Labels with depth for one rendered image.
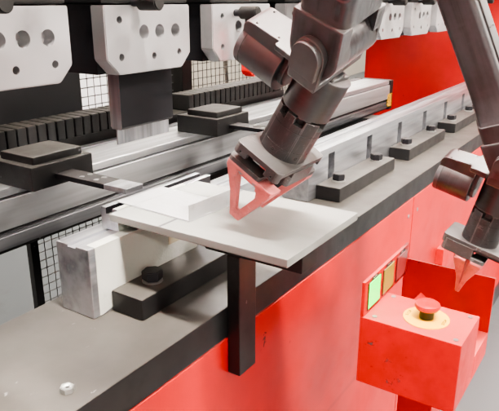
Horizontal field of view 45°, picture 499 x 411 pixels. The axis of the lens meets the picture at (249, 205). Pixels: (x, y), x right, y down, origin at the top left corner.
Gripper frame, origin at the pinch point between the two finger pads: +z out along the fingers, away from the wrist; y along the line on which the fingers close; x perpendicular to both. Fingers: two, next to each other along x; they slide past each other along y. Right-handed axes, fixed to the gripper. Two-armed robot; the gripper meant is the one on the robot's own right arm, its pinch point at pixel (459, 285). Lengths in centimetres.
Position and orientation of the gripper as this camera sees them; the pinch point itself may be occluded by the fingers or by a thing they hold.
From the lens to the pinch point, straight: 109.1
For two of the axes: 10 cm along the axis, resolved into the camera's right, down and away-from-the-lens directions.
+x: -5.5, 2.6, -7.9
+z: -2.1, 8.8, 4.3
